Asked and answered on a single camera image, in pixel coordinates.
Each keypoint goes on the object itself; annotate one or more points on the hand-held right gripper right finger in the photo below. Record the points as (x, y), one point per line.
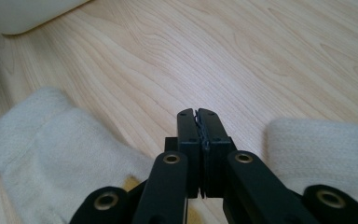
(215, 133)

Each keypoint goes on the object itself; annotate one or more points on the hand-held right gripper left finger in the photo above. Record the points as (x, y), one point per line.
(188, 130)

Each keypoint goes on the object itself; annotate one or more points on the white fluffy duck sock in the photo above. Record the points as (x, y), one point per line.
(317, 155)
(59, 161)

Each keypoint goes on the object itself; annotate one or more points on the white plastic container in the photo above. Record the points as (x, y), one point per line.
(21, 14)

